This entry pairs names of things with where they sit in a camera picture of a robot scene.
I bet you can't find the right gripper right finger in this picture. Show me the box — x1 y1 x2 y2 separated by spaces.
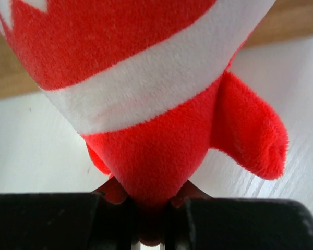
164 179 313 250

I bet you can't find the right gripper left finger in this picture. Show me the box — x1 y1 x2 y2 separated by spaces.
0 178 136 249

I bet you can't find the red shark plush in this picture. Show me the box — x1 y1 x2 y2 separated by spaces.
0 0 290 247

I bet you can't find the white wire wooden shelf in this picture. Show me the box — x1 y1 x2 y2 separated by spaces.
0 0 313 99

